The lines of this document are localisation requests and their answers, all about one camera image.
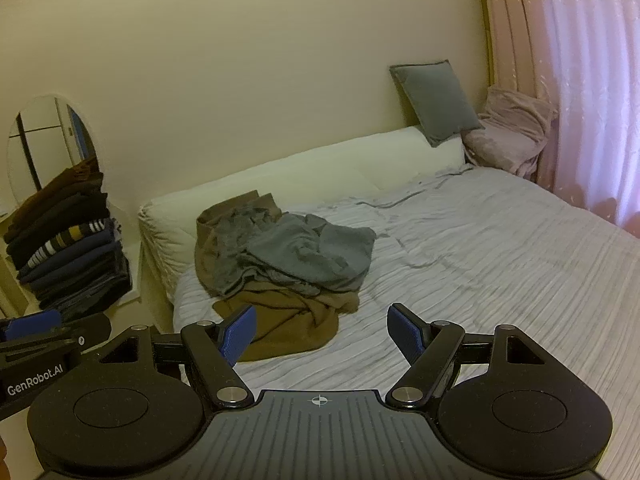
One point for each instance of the grey square cushion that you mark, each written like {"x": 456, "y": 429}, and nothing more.
{"x": 438, "y": 100}

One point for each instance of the pink window curtain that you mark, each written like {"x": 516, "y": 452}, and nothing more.
{"x": 582, "y": 56}

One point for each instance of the white long pillow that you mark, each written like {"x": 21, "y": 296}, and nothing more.
{"x": 367, "y": 166}

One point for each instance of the mauve crumpled blanket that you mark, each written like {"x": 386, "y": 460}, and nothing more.
{"x": 515, "y": 130}

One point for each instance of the grey knit garment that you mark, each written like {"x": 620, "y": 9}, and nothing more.
{"x": 309, "y": 254}

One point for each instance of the striped bed cover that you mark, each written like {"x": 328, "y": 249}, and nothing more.
{"x": 480, "y": 248}

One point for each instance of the brown garment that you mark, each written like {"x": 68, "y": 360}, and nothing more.
{"x": 286, "y": 321}

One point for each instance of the oval wall mirror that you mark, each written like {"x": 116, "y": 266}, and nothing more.
{"x": 46, "y": 137}

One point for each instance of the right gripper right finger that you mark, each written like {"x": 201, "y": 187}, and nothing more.
{"x": 430, "y": 349}

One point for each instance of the olive grey garment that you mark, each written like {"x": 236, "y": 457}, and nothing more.
{"x": 222, "y": 235}

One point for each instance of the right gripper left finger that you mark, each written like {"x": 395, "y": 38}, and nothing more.
{"x": 211, "y": 353}

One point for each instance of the stack of folded dark clothes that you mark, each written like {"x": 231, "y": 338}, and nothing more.
{"x": 66, "y": 246}

